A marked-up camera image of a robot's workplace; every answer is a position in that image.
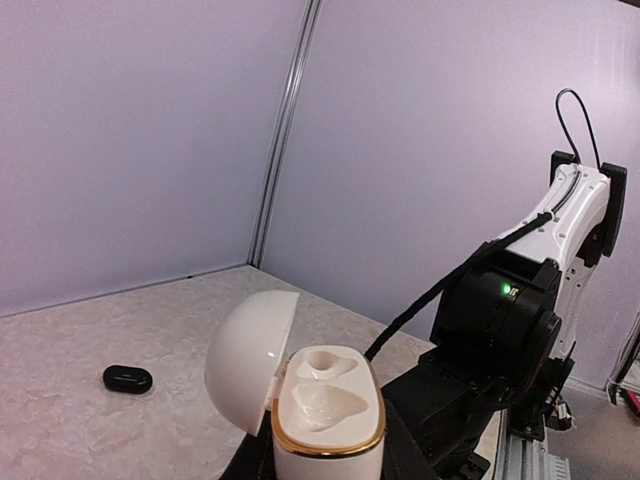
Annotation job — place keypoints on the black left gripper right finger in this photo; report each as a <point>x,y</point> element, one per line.
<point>402,457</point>

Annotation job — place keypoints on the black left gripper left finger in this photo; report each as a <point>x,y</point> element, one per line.
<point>253,460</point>

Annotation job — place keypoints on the white earbud charging case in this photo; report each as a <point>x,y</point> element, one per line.
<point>324,402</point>

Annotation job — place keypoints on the black oval charging case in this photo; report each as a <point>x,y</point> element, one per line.
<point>127,379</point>

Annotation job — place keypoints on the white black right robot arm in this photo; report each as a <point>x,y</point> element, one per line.
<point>504,332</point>

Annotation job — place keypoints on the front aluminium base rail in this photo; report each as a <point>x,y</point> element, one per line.
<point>535,455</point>

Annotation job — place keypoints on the right aluminium frame post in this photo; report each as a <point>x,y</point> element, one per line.
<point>281,132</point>

